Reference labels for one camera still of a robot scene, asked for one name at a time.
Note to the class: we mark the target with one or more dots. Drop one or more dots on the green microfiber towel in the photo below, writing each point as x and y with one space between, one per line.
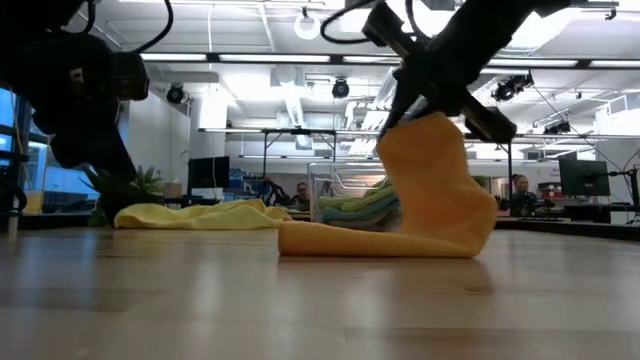
360 202

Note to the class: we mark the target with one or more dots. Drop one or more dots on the clear plastic bin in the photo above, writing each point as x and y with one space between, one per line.
320 172

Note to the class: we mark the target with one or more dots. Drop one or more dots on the yellow microfiber towel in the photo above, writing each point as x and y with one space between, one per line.
200 217

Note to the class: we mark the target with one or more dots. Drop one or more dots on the background black metal rig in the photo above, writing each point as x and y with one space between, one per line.
265 155

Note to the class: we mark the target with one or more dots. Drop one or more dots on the teal microfiber towel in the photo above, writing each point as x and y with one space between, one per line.
360 216

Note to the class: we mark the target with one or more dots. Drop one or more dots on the person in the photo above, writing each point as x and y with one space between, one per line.
302 192
520 192

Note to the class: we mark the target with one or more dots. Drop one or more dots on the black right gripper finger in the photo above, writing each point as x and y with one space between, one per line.
400 105
430 111

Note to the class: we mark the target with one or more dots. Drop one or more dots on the potted succulent plant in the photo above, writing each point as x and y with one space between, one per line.
145 185

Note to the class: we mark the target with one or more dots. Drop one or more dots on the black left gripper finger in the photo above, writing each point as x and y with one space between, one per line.
95 155

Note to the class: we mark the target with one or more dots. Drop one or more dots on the orange microfiber towel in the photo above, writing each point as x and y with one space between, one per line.
435 200

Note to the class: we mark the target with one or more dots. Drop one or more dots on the black ceiling camera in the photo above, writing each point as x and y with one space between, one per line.
557 128
510 89
175 94
340 89

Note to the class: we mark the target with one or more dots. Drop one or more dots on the black computer monitor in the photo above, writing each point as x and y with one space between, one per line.
209 172
584 177

